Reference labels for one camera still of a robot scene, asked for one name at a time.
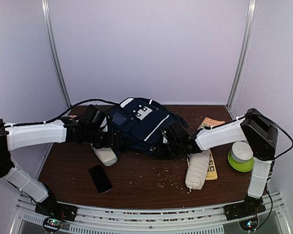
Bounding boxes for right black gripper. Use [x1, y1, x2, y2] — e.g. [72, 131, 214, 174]
[154, 140, 183, 158]

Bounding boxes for beige hard glasses case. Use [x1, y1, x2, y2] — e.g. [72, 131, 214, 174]
[92, 147, 118, 166]

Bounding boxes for navy blue student backpack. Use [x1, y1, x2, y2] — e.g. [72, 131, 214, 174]
[107, 97, 189, 156]

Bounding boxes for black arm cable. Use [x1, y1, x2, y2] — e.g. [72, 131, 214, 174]
[4, 98, 119, 127]
[255, 113, 293, 203]

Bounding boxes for lime green plate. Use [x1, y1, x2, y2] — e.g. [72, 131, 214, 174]
[228, 151, 254, 173]

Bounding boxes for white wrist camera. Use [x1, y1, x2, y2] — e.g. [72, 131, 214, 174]
[100, 116, 112, 133]
[161, 129, 171, 144]

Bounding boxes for aluminium frame post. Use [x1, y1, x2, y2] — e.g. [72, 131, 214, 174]
[227, 0, 258, 113]
[41, 0, 72, 107]

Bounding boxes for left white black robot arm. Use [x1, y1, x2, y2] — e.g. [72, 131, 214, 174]
[0, 105, 124, 216]

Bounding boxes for black smartphone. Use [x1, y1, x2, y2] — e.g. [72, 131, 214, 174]
[88, 164, 113, 194]

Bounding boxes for white bowl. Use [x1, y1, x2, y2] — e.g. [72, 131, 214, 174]
[231, 141, 253, 163]

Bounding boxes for right aluminium frame post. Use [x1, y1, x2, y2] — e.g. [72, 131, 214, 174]
[227, 0, 258, 113]

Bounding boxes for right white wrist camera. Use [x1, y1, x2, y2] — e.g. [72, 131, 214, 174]
[161, 129, 171, 144]

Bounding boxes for left aluminium frame post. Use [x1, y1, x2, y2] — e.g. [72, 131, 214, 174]
[41, 0, 72, 107]

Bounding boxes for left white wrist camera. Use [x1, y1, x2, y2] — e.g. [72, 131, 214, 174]
[100, 116, 112, 133]

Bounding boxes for yellow paperback booklet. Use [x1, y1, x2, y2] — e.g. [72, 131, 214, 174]
[206, 150, 218, 180]

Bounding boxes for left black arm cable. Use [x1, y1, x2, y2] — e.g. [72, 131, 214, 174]
[4, 98, 119, 127]

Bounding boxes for beige fabric pencil pouch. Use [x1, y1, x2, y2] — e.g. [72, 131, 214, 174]
[185, 151, 210, 192]

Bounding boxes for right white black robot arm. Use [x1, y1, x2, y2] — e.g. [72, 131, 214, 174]
[155, 108, 278, 215]

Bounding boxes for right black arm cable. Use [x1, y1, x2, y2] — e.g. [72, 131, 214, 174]
[255, 113, 293, 203]

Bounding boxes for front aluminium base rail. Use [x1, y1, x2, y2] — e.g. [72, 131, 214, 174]
[8, 192, 293, 234]

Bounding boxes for orange green paperback book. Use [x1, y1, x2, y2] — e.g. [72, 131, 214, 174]
[197, 117, 225, 130]

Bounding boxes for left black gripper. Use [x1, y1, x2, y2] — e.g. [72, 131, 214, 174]
[84, 126, 126, 149]

